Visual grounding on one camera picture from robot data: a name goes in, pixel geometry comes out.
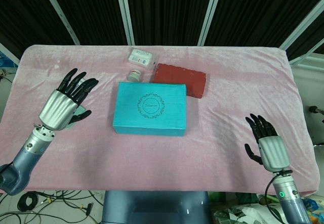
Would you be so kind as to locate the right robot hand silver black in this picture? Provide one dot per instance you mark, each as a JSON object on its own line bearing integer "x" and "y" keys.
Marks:
{"x": 273, "y": 150}

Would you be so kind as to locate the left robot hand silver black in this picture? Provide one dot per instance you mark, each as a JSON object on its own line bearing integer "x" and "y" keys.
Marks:
{"x": 57, "y": 105}

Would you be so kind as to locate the teal cardboard shoe box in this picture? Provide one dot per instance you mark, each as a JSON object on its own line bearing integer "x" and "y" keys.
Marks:
{"x": 149, "y": 107}

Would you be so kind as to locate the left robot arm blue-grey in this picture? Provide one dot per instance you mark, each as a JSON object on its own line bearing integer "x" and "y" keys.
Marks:
{"x": 22, "y": 163}

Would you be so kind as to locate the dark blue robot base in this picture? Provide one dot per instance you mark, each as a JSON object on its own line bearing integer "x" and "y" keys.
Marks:
{"x": 157, "y": 208}

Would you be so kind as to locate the mint green dustpan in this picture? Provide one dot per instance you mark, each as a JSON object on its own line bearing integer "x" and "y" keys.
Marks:
{"x": 81, "y": 110}

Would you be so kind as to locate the white leaf-print plastic bag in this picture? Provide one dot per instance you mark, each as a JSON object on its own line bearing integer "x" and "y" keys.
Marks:
{"x": 243, "y": 215}

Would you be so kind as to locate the small white jar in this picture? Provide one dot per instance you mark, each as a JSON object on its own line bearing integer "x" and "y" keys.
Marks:
{"x": 134, "y": 75}

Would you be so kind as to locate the black pleated curtain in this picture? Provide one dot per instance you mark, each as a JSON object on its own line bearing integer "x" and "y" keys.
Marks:
{"x": 167, "y": 11}
{"x": 263, "y": 11}
{"x": 311, "y": 42}
{"x": 91, "y": 11}
{"x": 22, "y": 14}

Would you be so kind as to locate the clear plastic package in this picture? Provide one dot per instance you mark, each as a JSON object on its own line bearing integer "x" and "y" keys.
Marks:
{"x": 141, "y": 57}

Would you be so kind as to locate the pink plush table cloth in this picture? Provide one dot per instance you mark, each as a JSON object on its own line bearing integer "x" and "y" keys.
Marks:
{"x": 162, "y": 163}

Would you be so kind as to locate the red brick block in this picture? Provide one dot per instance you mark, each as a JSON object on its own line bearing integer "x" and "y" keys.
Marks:
{"x": 181, "y": 80}

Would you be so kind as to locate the white metal frame post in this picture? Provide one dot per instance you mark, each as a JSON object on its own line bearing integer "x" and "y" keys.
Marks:
{"x": 59, "y": 14}
{"x": 306, "y": 61}
{"x": 125, "y": 14}
{"x": 210, "y": 14}
{"x": 301, "y": 24}
{"x": 8, "y": 53}

